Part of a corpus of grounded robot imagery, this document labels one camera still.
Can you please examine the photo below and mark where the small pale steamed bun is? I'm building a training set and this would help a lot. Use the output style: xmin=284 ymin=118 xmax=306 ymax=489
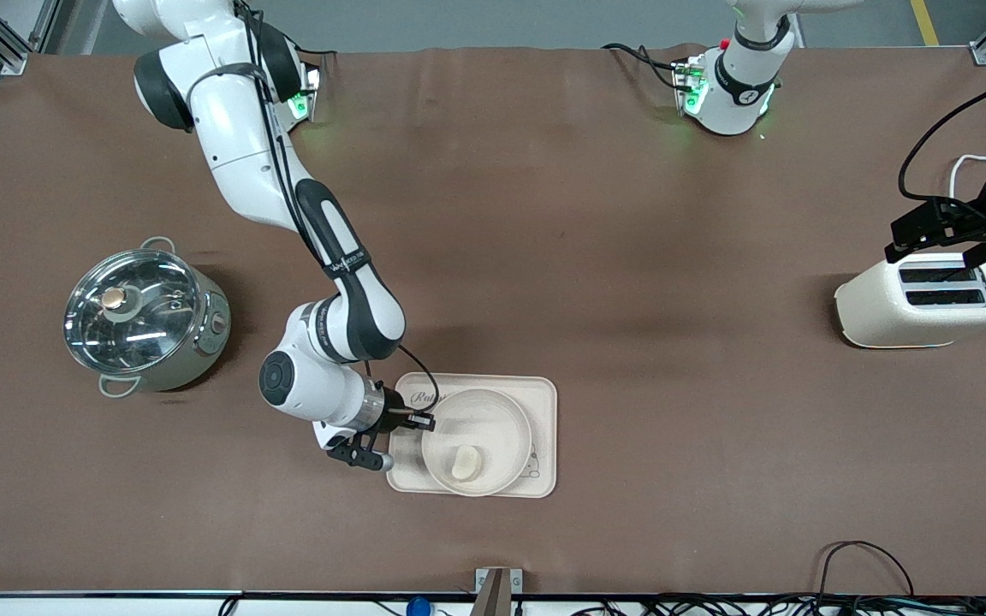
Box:
xmin=449 ymin=444 xmax=484 ymax=482

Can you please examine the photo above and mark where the round cream plate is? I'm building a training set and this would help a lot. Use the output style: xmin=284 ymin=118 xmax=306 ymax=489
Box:
xmin=420 ymin=388 xmax=535 ymax=499

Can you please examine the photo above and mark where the cream rabbit print tray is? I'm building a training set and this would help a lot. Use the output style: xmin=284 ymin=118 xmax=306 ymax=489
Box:
xmin=386 ymin=372 xmax=559 ymax=499

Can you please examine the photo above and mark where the cream two-slot toaster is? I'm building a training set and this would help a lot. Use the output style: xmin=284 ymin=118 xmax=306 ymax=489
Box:
xmin=835 ymin=252 xmax=986 ymax=350

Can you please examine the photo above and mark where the silver electric cooking pot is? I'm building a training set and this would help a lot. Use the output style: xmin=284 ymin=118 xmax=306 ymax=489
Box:
xmin=62 ymin=236 xmax=232 ymax=400

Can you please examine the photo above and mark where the brown table mat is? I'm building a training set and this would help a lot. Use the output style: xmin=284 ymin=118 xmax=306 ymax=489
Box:
xmin=0 ymin=44 xmax=986 ymax=597

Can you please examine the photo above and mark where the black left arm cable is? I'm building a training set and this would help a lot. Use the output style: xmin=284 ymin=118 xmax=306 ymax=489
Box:
xmin=897 ymin=67 xmax=986 ymax=234

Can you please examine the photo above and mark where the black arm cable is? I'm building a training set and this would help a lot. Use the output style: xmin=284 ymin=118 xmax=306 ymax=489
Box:
xmin=897 ymin=67 xmax=986 ymax=234
xmin=235 ymin=0 xmax=442 ymax=422

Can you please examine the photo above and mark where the grey metal table bracket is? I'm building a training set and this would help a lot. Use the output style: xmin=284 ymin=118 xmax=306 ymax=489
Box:
xmin=474 ymin=567 xmax=525 ymax=616

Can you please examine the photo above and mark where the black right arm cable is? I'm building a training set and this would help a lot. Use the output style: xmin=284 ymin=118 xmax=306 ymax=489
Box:
xmin=235 ymin=0 xmax=442 ymax=422

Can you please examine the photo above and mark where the black looped floor cable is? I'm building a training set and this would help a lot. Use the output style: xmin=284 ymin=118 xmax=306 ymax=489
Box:
xmin=813 ymin=540 xmax=918 ymax=601

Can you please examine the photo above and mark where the black left base cable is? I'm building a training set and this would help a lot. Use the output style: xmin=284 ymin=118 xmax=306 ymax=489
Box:
xmin=602 ymin=42 xmax=692 ymax=92

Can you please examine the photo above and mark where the black cable bundle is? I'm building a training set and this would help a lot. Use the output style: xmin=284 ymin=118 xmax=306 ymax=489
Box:
xmin=570 ymin=593 xmax=986 ymax=616

